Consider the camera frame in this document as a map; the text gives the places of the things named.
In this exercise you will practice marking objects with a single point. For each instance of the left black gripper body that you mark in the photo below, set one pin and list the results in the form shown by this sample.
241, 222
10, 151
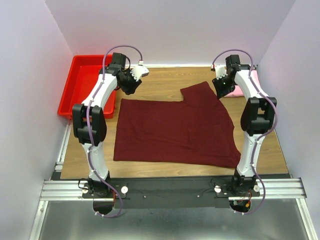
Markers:
129, 84

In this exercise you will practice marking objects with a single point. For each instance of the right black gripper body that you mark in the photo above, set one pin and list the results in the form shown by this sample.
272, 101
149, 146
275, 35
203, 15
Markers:
223, 86

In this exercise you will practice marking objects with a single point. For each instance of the maroon t shirt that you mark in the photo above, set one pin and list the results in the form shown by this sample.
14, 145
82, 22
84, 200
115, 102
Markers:
197, 130

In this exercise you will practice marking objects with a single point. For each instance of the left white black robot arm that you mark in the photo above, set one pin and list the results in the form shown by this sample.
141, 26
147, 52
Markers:
89, 125

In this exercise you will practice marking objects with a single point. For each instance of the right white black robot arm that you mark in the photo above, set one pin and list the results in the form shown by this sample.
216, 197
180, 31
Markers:
258, 117

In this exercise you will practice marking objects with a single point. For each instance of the folded pink t shirt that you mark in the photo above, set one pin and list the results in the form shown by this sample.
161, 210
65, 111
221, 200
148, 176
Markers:
238, 92

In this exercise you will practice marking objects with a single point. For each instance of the red plastic bin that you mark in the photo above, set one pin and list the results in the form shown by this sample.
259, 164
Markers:
81, 79

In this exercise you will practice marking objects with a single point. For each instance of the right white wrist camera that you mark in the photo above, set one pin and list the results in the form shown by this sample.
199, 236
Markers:
220, 71

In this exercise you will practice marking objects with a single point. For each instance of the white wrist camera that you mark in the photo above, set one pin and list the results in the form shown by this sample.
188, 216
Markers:
138, 72
220, 71

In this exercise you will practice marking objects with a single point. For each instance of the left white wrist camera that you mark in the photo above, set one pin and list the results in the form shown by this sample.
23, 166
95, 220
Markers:
138, 72

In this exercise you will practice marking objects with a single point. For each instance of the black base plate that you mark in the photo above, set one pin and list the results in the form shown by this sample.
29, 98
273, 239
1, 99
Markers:
170, 192

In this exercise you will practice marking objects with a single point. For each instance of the aluminium frame rail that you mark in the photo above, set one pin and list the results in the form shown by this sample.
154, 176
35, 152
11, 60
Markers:
71, 190

